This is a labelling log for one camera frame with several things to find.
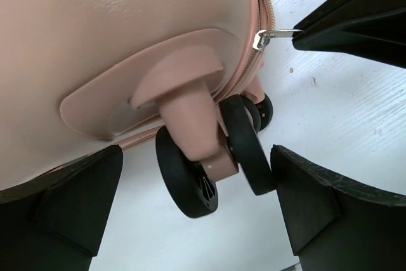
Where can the pink suitcase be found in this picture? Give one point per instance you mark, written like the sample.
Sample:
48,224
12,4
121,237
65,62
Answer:
81,77

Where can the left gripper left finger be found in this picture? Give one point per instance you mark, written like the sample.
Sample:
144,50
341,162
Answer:
57,220

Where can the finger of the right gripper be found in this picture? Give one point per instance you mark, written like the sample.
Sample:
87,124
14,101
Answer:
370,29

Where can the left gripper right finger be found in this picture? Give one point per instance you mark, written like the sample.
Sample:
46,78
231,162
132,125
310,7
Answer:
334,222

